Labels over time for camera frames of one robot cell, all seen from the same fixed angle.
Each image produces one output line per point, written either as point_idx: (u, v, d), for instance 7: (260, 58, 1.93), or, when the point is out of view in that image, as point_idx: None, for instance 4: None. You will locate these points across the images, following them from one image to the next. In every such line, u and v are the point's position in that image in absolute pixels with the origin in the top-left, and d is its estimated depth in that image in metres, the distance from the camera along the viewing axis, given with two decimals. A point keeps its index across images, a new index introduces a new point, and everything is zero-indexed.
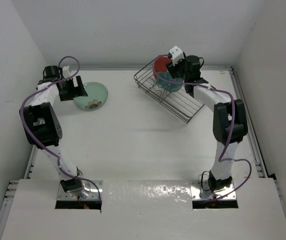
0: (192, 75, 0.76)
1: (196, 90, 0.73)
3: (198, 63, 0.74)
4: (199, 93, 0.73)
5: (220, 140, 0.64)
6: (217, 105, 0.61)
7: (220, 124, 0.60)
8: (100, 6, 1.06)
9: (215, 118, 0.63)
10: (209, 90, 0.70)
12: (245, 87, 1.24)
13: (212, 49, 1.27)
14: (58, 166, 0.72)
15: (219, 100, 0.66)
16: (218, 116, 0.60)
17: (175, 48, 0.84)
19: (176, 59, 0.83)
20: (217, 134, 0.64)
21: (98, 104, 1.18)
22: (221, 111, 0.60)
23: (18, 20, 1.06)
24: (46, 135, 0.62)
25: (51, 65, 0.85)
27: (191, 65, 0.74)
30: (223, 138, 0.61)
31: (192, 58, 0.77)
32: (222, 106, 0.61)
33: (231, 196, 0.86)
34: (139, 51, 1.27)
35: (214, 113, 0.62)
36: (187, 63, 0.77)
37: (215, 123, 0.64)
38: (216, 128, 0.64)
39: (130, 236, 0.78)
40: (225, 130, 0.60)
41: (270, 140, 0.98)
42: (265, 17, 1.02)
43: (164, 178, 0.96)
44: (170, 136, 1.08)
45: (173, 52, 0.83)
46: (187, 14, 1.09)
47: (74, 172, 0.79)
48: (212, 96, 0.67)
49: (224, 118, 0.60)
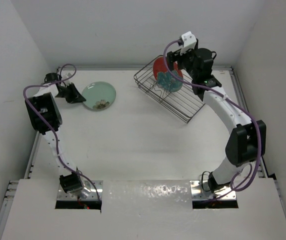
0: (202, 74, 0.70)
1: (208, 96, 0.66)
3: (211, 60, 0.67)
4: (212, 101, 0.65)
5: (232, 160, 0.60)
6: (237, 129, 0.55)
7: (238, 149, 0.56)
8: (100, 6, 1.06)
9: (231, 141, 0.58)
10: (224, 100, 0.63)
12: (245, 86, 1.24)
13: (212, 49, 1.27)
14: (56, 153, 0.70)
15: (237, 118, 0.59)
16: (237, 141, 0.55)
17: (188, 35, 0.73)
19: (186, 48, 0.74)
20: (229, 153, 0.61)
21: (106, 104, 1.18)
22: (241, 137, 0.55)
23: (17, 20, 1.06)
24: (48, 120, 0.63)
25: (51, 72, 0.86)
27: (203, 62, 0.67)
30: (238, 161, 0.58)
31: (204, 54, 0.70)
32: (242, 130, 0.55)
33: (231, 196, 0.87)
34: (139, 51, 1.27)
35: (232, 136, 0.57)
36: (198, 60, 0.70)
37: (230, 144, 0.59)
38: (231, 150, 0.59)
39: (130, 236, 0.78)
40: (242, 155, 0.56)
41: (270, 140, 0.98)
42: (265, 17, 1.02)
43: (164, 178, 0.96)
44: (170, 136, 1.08)
45: (185, 39, 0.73)
46: (187, 13, 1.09)
47: (73, 165, 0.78)
48: (229, 112, 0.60)
49: (243, 143, 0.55)
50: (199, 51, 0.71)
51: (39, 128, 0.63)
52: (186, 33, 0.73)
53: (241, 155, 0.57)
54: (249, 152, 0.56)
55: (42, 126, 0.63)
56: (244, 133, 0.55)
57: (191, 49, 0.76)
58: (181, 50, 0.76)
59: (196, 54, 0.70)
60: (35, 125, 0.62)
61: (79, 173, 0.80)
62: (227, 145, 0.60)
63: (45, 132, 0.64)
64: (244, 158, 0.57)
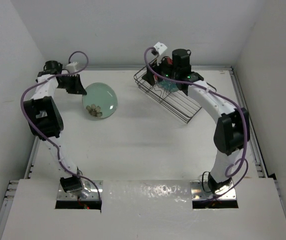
0: (183, 70, 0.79)
1: (192, 90, 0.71)
3: (187, 55, 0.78)
4: (197, 95, 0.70)
5: (223, 150, 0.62)
6: (222, 118, 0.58)
7: (225, 137, 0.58)
8: (100, 6, 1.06)
9: (218, 130, 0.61)
10: (207, 92, 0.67)
12: (245, 86, 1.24)
13: (211, 50, 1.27)
14: (57, 159, 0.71)
15: (221, 108, 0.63)
16: (223, 129, 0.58)
17: (159, 44, 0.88)
19: (162, 54, 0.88)
20: (219, 144, 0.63)
21: (97, 114, 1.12)
22: (226, 125, 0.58)
23: (17, 20, 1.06)
24: (48, 126, 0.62)
25: (51, 61, 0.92)
27: (181, 58, 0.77)
30: (227, 149, 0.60)
31: (180, 52, 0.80)
32: (227, 118, 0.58)
33: (231, 196, 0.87)
34: (139, 51, 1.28)
35: (218, 125, 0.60)
36: (175, 58, 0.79)
37: (218, 134, 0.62)
38: (219, 139, 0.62)
39: (130, 236, 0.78)
40: (229, 143, 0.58)
41: (270, 140, 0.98)
42: (265, 17, 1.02)
43: (164, 178, 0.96)
44: (170, 136, 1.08)
45: (158, 48, 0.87)
46: (187, 14, 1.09)
47: (73, 169, 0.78)
48: (213, 104, 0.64)
49: (229, 131, 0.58)
50: (175, 51, 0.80)
51: (39, 135, 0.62)
52: (157, 44, 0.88)
53: (229, 143, 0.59)
54: (236, 139, 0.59)
55: (41, 133, 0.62)
56: (229, 120, 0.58)
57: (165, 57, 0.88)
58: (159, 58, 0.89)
59: (173, 54, 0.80)
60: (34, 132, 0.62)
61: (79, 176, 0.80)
62: (216, 135, 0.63)
63: (45, 138, 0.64)
64: (232, 146, 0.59)
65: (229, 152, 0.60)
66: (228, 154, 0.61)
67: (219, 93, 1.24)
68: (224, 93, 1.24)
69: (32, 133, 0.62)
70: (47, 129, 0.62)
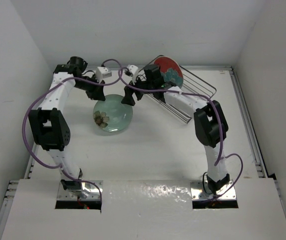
0: (157, 81, 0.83)
1: (168, 96, 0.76)
3: (156, 68, 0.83)
4: (172, 99, 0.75)
5: (207, 143, 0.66)
6: (197, 113, 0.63)
7: (204, 129, 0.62)
8: (100, 6, 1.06)
9: (198, 126, 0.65)
10: (180, 94, 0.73)
12: (245, 87, 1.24)
13: (211, 50, 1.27)
14: (60, 168, 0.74)
15: (195, 104, 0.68)
16: (200, 123, 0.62)
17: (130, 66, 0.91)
19: (135, 74, 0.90)
20: (201, 138, 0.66)
21: (101, 123, 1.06)
22: (203, 118, 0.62)
23: (17, 20, 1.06)
24: (51, 140, 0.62)
25: (76, 57, 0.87)
27: (151, 71, 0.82)
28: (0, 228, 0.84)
30: (210, 141, 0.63)
31: (150, 66, 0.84)
32: (201, 112, 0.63)
33: (231, 196, 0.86)
34: (139, 52, 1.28)
35: (196, 121, 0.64)
36: (147, 73, 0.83)
37: (198, 129, 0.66)
38: (201, 134, 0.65)
39: (130, 236, 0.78)
40: (210, 135, 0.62)
41: (270, 140, 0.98)
42: (265, 17, 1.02)
43: (165, 178, 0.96)
44: (170, 136, 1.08)
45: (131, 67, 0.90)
46: (187, 14, 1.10)
47: (75, 175, 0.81)
48: (187, 102, 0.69)
49: (207, 123, 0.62)
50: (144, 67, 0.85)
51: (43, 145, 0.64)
52: (129, 65, 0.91)
53: (209, 135, 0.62)
54: (215, 130, 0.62)
55: (44, 143, 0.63)
56: (204, 114, 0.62)
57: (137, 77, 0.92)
58: (133, 79, 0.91)
59: (143, 69, 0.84)
60: (36, 141, 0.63)
61: (80, 180, 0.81)
62: (197, 131, 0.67)
63: (48, 148, 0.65)
64: (214, 137, 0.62)
65: (212, 143, 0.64)
66: (213, 146, 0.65)
67: (219, 93, 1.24)
68: (224, 93, 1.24)
69: (35, 142, 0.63)
70: (49, 142, 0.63)
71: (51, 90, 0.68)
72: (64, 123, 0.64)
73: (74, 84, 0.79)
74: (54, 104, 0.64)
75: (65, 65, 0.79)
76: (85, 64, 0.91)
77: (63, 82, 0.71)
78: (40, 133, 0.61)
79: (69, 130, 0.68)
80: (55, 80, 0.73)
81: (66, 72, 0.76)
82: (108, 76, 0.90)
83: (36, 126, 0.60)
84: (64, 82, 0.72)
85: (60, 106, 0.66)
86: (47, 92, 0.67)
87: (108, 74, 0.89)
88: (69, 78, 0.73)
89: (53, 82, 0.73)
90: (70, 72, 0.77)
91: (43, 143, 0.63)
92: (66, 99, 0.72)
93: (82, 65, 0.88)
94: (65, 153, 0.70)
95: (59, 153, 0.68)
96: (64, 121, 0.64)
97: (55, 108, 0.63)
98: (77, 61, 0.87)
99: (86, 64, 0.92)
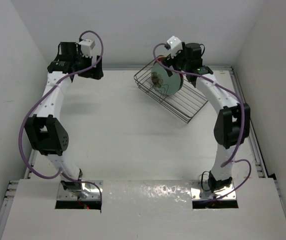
0: (194, 62, 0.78)
1: (200, 82, 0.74)
3: (199, 49, 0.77)
4: (203, 87, 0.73)
5: (221, 141, 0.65)
6: (223, 110, 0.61)
7: (224, 129, 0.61)
8: (100, 6, 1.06)
9: (219, 122, 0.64)
10: (214, 85, 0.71)
12: (245, 86, 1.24)
13: (211, 49, 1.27)
14: (60, 171, 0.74)
15: (224, 101, 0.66)
16: (223, 121, 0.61)
17: (172, 39, 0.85)
19: (174, 51, 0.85)
20: (218, 136, 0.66)
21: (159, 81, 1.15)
22: (227, 118, 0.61)
23: (18, 20, 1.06)
24: (50, 145, 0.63)
25: (68, 43, 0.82)
27: (192, 50, 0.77)
28: (0, 228, 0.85)
30: (225, 141, 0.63)
31: (193, 45, 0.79)
32: (227, 111, 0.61)
33: (231, 196, 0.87)
34: (139, 52, 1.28)
35: (219, 117, 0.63)
36: (187, 49, 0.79)
37: (218, 126, 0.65)
38: (219, 131, 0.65)
39: (130, 236, 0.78)
40: (228, 135, 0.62)
41: (271, 140, 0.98)
42: (265, 17, 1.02)
43: (164, 179, 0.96)
44: (170, 135, 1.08)
45: (171, 43, 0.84)
46: (187, 13, 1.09)
47: (75, 176, 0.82)
48: (217, 96, 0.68)
49: (229, 123, 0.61)
50: (188, 44, 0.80)
51: (42, 150, 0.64)
52: (171, 38, 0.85)
53: (227, 136, 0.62)
54: (234, 132, 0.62)
55: (42, 149, 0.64)
56: (230, 114, 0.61)
57: (180, 50, 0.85)
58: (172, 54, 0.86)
59: (185, 46, 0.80)
60: (34, 147, 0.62)
61: (80, 180, 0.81)
62: (216, 127, 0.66)
63: (48, 153, 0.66)
64: (230, 138, 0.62)
65: (226, 144, 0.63)
66: (226, 147, 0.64)
67: None
68: None
69: (33, 148, 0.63)
70: (48, 147, 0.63)
71: (47, 94, 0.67)
72: (61, 128, 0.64)
73: (71, 81, 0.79)
74: (48, 110, 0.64)
75: (60, 63, 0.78)
76: (79, 48, 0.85)
77: (58, 83, 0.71)
78: (37, 140, 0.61)
79: (67, 134, 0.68)
80: (49, 82, 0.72)
81: (61, 71, 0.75)
82: (93, 46, 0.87)
83: (32, 134, 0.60)
84: (59, 84, 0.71)
85: (55, 111, 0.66)
86: (42, 97, 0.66)
87: (93, 44, 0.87)
88: (63, 78, 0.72)
89: (47, 83, 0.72)
90: (65, 71, 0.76)
91: (42, 149, 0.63)
92: (62, 102, 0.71)
93: (76, 52, 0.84)
94: (65, 153, 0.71)
95: (58, 157, 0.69)
96: (60, 126, 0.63)
97: (51, 116, 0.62)
98: (69, 47, 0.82)
99: (79, 46, 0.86)
